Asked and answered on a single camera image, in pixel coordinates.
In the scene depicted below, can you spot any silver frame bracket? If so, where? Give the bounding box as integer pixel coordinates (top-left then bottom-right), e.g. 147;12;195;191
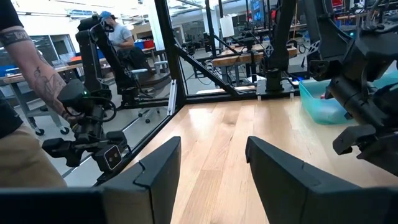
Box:
167;79;178;116

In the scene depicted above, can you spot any teal translucent plastic bin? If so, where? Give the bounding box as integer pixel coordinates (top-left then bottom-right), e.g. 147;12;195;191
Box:
298;70;398;126

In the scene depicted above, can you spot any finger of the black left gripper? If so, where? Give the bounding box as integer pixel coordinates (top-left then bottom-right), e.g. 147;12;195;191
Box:
332;124;379;156
357;133;398;175

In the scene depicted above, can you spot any wooden background table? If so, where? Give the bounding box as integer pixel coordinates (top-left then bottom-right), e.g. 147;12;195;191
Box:
212;46;299;68

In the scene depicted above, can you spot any black metal table frame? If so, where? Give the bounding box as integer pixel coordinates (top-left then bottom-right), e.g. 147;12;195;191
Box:
93;0;301;187

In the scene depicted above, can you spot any person's forearm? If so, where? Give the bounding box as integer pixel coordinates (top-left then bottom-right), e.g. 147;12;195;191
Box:
0;26;82;125

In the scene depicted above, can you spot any person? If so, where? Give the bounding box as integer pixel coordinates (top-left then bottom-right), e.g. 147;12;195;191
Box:
0;0;68;188
99;11;147;63

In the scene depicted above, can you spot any white paper sign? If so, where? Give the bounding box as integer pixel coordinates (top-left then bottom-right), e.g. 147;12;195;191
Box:
220;15;235;38

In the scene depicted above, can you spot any black office chair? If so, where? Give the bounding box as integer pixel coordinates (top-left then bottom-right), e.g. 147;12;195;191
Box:
130;60;170;124

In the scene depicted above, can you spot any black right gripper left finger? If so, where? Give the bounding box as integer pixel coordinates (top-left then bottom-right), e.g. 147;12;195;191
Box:
0;136;182;224

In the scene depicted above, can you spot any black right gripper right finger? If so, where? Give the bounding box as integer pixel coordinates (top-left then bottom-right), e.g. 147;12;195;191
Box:
245;136;398;224

